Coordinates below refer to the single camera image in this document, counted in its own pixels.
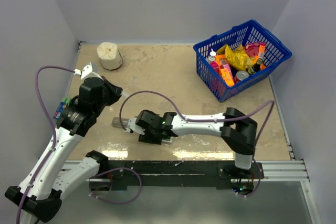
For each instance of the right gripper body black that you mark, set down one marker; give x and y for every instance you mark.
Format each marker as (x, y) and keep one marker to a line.
(151, 136)

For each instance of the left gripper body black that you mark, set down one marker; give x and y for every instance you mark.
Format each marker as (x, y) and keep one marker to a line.
(111, 96)

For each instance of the grey remote control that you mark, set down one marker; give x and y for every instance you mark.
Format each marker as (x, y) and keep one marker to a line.
(119, 123)

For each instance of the white remote control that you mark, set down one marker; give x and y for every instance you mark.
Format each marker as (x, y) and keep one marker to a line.
(167, 140)

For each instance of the white battery cover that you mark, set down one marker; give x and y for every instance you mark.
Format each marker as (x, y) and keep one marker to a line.
(124, 94)

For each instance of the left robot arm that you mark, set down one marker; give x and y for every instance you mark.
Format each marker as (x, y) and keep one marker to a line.
(39, 196)

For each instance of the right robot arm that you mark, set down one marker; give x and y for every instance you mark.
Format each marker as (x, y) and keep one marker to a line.
(236, 129)

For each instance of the white tissue roll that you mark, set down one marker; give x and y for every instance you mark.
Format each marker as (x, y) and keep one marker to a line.
(109, 55)

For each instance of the battery multipack blue green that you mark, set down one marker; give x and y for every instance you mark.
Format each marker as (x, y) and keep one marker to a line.
(63, 104)

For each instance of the white bottle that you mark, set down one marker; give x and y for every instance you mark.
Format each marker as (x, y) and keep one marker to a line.
(211, 56)

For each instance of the orange box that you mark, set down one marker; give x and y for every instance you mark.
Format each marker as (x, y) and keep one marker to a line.
(225, 70)

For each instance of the red soda can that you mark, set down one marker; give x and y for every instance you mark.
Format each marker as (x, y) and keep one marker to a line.
(240, 76)

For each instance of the yellow snack bag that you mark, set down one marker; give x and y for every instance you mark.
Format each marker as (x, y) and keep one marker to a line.
(237, 58)

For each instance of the dark glass bottle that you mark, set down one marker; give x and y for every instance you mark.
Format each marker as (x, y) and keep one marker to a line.
(255, 67)

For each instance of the orange tall carton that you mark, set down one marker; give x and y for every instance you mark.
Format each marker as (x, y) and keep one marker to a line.
(261, 50)

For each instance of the blue plastic basket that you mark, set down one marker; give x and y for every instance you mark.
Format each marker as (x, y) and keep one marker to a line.
(276, 54)

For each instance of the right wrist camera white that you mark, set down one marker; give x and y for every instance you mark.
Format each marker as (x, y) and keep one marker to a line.
(131, 127)

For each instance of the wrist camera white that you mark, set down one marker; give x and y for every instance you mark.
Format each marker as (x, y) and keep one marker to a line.
(90, 70)
(131, 127)

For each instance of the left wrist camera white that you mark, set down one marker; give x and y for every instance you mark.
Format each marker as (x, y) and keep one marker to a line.
(90, 70)

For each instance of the black base frame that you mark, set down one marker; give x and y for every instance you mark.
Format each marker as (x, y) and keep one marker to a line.
(218, 174)

